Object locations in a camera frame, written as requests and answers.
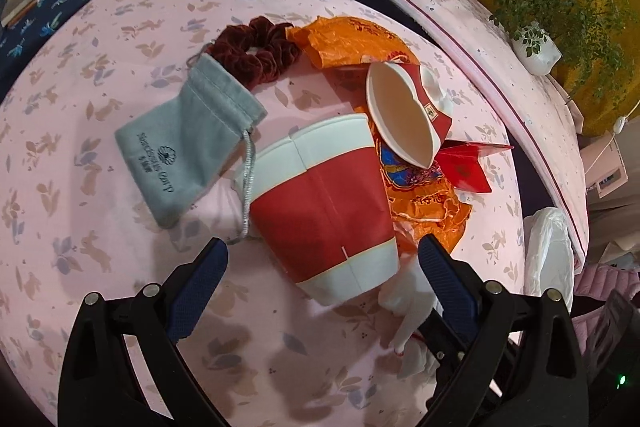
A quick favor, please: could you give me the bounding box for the dark red velvet scrunchie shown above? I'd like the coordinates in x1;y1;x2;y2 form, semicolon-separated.
204;15;302;91

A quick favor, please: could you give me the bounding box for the pink rabbit print tablecloth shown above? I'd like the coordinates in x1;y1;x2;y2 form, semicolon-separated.
1;0;508;426

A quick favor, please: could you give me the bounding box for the orange plastic snack bag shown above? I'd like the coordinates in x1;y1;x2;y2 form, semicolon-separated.
286;16;420;69

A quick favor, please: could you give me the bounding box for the red envelope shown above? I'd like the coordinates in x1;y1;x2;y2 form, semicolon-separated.
435;140;513;194

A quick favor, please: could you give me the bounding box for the orange printed wrapper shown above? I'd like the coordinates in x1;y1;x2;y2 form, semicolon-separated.
355;106;472;255

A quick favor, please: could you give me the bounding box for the white pot green plant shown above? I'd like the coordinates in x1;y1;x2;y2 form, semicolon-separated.
490;0;639;103

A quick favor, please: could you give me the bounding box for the crushed red white paper cup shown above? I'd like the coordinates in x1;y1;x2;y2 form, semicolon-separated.
366;62;452;169

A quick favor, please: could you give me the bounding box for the pink puffer jacket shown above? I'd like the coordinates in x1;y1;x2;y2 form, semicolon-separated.
570;265;639;355

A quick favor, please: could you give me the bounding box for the grey drawstring pouch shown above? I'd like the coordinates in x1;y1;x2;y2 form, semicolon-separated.
115;54;267;243

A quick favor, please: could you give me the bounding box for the white plastic trash bag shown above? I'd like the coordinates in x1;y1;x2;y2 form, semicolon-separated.
524;207;575;311

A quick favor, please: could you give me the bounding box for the pink floral bed cover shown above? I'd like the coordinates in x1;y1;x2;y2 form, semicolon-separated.
390;0;589;270

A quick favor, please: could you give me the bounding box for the pink appliance box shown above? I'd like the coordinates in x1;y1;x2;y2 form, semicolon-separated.
580;132;628;199

